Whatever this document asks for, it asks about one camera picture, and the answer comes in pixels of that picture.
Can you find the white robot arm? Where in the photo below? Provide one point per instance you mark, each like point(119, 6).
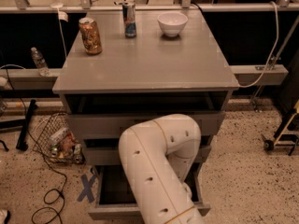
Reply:
point(156, 157)

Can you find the grey open bottom drawer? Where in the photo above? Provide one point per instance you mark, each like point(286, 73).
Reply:
point(115, 199)

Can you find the grey middle drawer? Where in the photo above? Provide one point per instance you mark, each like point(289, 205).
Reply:
point(105, 151)

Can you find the grey top drawer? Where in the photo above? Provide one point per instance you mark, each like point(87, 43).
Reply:
point(105, 126)

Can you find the grey drawer cabinet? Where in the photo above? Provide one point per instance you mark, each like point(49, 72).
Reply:
point(148, 74)

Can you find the slim silver blue can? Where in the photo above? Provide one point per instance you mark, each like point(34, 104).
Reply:
point(128, 13)

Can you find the gold brown soda can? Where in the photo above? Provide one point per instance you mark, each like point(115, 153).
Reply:
point(90, 35)

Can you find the black wheeled cart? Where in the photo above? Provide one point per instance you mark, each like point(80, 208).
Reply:
point(281, 138)

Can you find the white ceramic bowl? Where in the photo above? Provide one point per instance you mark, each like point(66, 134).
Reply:
point(172, 23)

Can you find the black bar stand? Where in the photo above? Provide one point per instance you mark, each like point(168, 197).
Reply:
point(21, 144)

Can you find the clear plastic water bottle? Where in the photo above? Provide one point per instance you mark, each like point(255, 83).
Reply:
point(40, 62)

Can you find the wire basket with items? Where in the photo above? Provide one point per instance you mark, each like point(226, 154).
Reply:
point(56, 142)

